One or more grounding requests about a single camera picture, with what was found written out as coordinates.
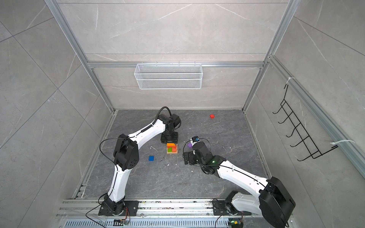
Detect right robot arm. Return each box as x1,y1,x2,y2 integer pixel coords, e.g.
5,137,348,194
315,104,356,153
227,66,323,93
183,151,296,228

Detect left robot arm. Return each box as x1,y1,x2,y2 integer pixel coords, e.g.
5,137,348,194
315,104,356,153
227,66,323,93
102,114,181,215

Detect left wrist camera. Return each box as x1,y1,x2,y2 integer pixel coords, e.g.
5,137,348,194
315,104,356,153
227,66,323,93
167,114,182,130

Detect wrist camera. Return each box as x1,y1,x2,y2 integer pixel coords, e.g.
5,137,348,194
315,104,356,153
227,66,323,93
190,136,200,145
167,114,182,130

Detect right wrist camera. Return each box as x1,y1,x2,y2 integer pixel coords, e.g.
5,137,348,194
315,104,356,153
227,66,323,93
190,136,200,145

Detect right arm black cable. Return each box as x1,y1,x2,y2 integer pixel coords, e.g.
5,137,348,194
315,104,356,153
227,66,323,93
182,138,213,175

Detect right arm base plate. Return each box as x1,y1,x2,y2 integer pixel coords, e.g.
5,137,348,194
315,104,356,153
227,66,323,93
212,199,252,216

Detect white wire mesh basket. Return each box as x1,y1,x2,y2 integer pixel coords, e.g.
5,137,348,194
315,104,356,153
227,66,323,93
134,63,203,90

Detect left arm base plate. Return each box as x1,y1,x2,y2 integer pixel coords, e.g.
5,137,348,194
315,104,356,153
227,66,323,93
98,200,139,216

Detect black wire hook rack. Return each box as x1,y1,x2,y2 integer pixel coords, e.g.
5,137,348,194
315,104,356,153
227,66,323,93
272,85,338,162

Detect aluminium mounting rail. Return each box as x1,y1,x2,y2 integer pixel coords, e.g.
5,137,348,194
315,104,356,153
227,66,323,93
61,199,294,220

